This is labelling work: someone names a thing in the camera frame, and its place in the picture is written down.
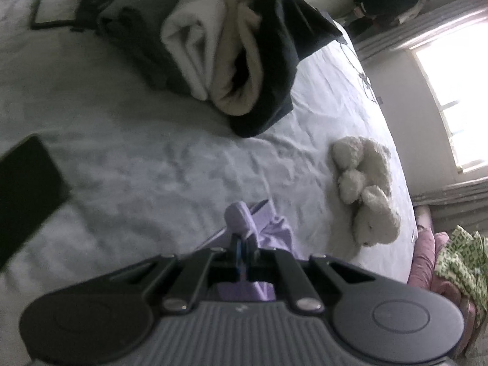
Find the lavender garment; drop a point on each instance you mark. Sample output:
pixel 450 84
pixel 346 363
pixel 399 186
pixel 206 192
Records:
pixel 274 232

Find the black smartphone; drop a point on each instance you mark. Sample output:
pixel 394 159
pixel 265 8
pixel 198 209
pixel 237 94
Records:
pixel 26 198

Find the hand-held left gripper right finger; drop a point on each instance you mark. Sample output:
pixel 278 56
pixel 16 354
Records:
pixel 253 265

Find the black garment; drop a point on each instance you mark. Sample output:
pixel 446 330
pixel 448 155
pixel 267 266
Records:
pixel 282 45

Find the green patterned cloth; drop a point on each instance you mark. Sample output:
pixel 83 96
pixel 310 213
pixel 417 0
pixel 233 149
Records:
pixel 465 259

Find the grey curtain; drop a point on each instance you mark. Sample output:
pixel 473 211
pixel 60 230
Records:
pixel 457 202
pixel 419 26

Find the pink pillow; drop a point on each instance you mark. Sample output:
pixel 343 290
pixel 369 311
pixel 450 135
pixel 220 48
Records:
pixel 423 255

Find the window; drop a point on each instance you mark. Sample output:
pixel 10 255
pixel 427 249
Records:
pixel 457 103

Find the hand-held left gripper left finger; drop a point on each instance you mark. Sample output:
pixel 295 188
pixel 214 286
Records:
pixel 239 255

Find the cream white folded garment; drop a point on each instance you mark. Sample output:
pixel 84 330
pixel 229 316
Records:
pixel 198 45

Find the hanging dark clothes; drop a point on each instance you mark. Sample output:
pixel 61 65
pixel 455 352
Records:
pixel 385 0

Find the grey bed sheet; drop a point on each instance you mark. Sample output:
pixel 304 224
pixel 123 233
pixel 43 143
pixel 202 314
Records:
pixel 152 160

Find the white plush dog toy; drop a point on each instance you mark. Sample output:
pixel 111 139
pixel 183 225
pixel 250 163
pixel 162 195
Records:
pixel 369 198

